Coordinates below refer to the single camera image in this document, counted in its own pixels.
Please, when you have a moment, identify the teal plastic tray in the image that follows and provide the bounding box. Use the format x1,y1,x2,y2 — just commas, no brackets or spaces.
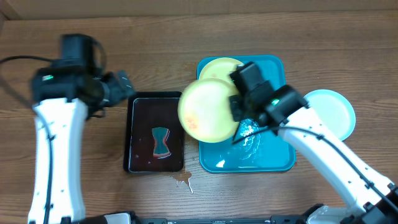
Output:
198,55,296,173

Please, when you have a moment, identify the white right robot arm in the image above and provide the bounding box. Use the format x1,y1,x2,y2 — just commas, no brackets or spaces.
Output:
229,81,397,223

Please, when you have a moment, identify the yellow plate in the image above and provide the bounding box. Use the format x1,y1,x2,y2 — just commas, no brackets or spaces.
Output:
178,78,238,143
199,57,243,83

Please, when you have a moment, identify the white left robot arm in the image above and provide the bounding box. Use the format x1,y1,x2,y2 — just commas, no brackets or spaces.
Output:
27,68,134,223

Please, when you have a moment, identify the black water tray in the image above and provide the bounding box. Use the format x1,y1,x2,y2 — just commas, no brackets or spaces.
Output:
123,91,185,173

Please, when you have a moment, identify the green orange sponge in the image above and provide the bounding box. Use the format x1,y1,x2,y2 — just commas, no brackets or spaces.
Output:
152,127,171,159

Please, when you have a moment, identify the light blue plate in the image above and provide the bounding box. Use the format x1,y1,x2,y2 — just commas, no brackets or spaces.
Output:
304,89,356,141

